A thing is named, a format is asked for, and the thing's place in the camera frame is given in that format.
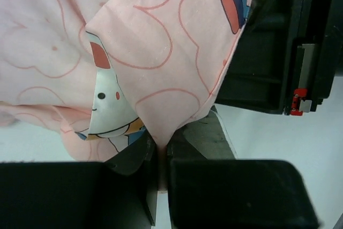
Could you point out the pink cartoon pillowcase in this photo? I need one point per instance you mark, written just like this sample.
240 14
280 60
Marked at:
100 72

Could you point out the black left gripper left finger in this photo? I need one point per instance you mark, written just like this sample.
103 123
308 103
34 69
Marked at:
118 193

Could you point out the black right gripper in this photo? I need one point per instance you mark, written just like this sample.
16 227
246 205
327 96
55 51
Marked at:
287 57

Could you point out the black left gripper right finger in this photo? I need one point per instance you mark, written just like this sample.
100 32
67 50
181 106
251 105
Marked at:
231 193

